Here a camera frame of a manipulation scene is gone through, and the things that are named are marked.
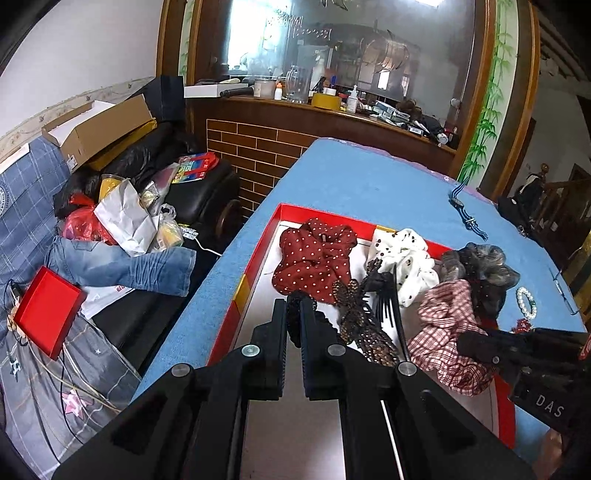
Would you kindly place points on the brown butterfly hair clip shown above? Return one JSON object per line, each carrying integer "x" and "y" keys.
{"x": 355, "y": 318}

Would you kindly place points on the small metal keyring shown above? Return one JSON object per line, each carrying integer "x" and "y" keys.
{"x": 524, "y": 229}

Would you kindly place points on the glass jug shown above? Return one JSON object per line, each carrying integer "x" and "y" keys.
{"x": 298, "y": 83}

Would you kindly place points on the wooden brick-pattern counter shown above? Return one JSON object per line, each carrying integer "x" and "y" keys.
{"x": 277, "y": 138}

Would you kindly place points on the blue plaid blanket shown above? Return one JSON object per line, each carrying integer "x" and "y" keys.
{"x": 27, "y": 194}

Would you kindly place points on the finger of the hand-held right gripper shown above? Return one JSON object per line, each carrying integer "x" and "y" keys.
{"x": 545, "y": 341}
{"x": 485, "y": 348}

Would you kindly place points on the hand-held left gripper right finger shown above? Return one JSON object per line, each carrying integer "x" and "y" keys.
{"x": 311, "y": 364}

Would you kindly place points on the green bamboo wall painting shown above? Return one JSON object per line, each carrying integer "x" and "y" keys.
{"x": 489, "y": 115}

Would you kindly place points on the black leather sofa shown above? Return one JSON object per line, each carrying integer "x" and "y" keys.
{"x": 198, "y": 194}

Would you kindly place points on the white pump bottle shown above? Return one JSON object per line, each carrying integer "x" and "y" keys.
{"x": 353, "y": 99}

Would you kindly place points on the blue jeans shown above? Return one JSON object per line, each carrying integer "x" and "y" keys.
{"x": 124, "y": 267}

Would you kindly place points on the black box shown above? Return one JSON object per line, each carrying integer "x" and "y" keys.
{"x": 164, "y": 99}

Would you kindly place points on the yellow plastic bag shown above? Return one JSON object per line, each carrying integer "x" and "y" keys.
{"x": 167, "y": 233}

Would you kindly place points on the grey star print blanket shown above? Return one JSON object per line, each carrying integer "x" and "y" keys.
{"x": 46, "y": 397}

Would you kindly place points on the white polka dot scrunchie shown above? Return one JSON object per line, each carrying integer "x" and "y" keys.
{"x": 406, "y": 263}

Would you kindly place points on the black grey organza scrunchie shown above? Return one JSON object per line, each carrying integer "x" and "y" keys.
{"x": 485, "y": 272}

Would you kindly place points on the person's right hand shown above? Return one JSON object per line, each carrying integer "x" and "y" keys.
{"x": 549, "y": 454}

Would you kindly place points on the red jewelry box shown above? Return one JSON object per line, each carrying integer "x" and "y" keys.
{"x": 323, "y": 212}

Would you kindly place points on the flat white box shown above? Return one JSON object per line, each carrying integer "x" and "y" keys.
{"x": 203, "y": 90}

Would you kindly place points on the clutter pile on counter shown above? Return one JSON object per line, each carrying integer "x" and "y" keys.
{"x": 411, "y": 117}

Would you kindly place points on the white paper bag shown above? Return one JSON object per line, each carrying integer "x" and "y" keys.
{"x": 124, "y": 221}

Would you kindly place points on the wooden stair railing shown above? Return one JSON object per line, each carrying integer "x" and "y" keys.
{"x": 568, "y": 207}

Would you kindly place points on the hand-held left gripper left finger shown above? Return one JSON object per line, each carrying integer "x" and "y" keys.
{"x": 276, "y": 360}

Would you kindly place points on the red plastic bag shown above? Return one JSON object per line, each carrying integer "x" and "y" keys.
{"x": 83, "y": 224}

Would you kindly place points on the black plastic bag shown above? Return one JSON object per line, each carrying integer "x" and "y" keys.
{"x": 131, "y": 157}

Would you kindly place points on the black hair comb clip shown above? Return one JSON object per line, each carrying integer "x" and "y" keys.
{"x": 387, "y": 304}

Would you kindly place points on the red plaid scrunchie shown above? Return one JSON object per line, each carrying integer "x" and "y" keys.
{"x": 443, "y": 323}

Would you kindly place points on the clear eyeglasses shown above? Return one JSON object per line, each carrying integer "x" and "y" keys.
{"x": 564, "y": 291}

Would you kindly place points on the red polka dot scrunchie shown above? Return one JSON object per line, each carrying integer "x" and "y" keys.
{"x": 314, "y": 258}

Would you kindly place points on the cardboard box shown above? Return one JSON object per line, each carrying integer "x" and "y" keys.
{"x": 101, "y": 131}

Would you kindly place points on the yellow tape roll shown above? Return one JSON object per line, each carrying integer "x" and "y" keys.
{"x": 325, "y": 100}

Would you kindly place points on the small white bottle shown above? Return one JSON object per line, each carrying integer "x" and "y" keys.
{"x": 278, "y": 91}

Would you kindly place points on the colourful printed packet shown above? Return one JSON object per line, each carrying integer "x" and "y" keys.
{"x": 196, "y": 168}

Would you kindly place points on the red box lid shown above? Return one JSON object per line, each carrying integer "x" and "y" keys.
{"x": 46, "y": 318}

